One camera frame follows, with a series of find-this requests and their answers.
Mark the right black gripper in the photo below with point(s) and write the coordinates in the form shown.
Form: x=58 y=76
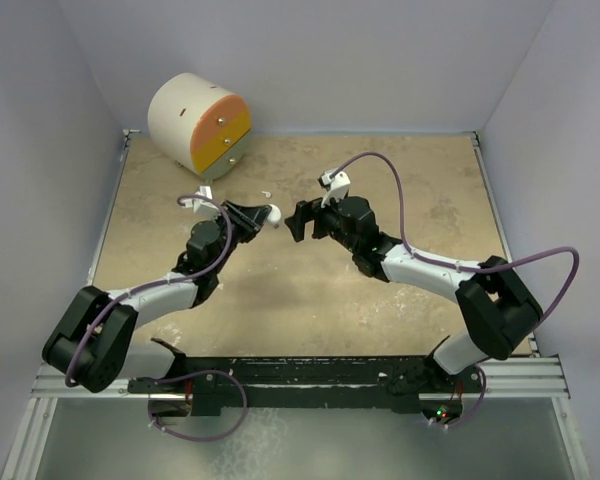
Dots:
x=304 y=213

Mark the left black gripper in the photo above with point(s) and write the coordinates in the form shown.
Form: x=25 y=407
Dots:
x=248 y=229

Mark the white earbud charging case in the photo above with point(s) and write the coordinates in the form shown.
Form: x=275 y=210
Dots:
x=274 y=217

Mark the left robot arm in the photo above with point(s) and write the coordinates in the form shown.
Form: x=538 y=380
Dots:
x=91 y=343

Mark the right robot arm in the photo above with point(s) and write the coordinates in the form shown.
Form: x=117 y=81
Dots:
x=497 y=308

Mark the round mini drawer cabinet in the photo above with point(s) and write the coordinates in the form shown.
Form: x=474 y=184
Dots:
x=202 y=126

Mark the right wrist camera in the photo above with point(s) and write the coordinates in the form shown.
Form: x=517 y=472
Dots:
x=336 y=186

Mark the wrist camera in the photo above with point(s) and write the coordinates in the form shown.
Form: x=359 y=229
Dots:
x=336 y=186
x=202 y=202

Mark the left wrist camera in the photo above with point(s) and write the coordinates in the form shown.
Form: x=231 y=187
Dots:
x=202 y=202

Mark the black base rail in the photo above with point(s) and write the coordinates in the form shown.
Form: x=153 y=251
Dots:
x=412 y=384

